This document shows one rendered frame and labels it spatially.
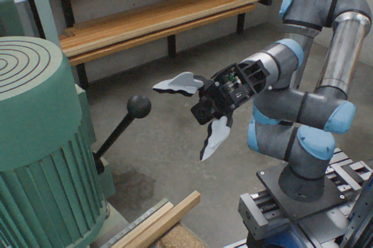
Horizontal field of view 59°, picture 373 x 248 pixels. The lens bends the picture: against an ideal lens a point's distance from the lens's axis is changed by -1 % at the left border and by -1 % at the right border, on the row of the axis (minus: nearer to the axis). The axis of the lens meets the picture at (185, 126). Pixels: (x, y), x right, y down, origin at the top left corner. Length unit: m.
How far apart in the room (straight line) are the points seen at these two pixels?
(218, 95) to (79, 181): 0.28
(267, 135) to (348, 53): 0.34
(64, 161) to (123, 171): 1.88
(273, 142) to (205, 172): 1.29
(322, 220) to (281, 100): 0.60
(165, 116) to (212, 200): 0.93
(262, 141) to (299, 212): 0.26
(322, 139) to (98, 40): 1.95
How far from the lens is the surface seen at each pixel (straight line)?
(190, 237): 0.89
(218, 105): 0.61
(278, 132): 1.05
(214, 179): 2.25
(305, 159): 1.05
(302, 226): 1.22
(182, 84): 0.59
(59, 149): 0.44
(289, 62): 0.73
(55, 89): 0.40
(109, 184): 0.92
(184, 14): 2.99
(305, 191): 1.14
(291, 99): 0.77
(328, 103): 0.77
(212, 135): 0.59
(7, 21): 0.64
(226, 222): 2.05
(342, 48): 0.90
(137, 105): 0.45
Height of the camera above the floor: 1.70
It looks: 40 degrees down
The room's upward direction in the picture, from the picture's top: straight up
